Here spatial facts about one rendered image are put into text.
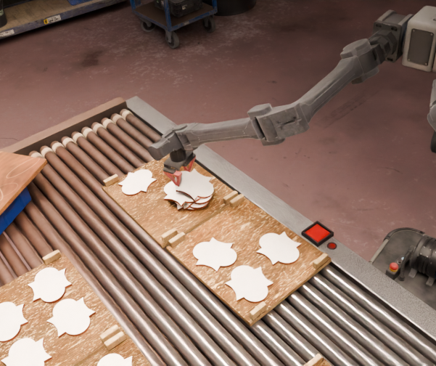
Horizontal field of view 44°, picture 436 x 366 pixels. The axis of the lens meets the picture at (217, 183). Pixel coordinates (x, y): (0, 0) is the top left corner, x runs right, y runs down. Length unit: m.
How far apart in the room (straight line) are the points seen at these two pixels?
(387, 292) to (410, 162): 2.03
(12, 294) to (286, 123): 1.01
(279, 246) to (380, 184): 1.78
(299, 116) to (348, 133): 2.45
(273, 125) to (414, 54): 0.56
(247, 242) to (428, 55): 0.80
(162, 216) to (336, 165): 1.87
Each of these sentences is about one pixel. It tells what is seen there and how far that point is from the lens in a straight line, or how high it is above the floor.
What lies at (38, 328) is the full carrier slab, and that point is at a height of 0.94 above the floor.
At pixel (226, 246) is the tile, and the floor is 0.95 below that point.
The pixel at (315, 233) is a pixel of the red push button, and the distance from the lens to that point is 1.84.
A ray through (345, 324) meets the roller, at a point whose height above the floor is 0.91.
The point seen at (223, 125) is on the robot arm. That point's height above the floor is 1.34.
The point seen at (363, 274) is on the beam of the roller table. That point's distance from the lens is 1.76.
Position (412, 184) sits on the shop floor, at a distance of 3.51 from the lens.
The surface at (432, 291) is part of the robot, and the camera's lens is 2.62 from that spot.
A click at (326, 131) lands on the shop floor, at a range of 3.88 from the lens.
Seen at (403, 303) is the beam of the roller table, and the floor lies 0.92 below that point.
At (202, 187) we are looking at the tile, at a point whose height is 1.00.
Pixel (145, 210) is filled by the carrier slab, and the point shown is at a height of 0.94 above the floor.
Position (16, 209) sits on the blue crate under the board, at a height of 0.95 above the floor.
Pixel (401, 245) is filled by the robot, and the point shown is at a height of 0.24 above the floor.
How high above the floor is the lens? 2.26
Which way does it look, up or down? 41 degrees down
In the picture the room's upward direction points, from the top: 6 degrees counter-clockwise
